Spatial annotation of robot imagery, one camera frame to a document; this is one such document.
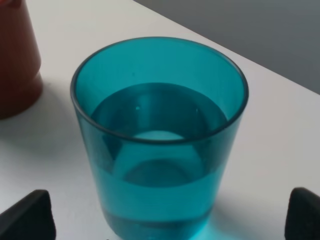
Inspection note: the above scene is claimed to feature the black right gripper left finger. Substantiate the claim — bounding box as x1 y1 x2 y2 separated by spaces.
0 189 57 240

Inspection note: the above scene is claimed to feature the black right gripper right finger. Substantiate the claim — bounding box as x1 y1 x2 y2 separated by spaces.
284 187 320 240

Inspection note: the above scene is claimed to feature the red plastic cup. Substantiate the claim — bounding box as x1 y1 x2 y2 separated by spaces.
0 0 43 119

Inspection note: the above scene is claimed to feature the teal translucent plastic cup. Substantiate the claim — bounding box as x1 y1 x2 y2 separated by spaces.
70 36 249 240

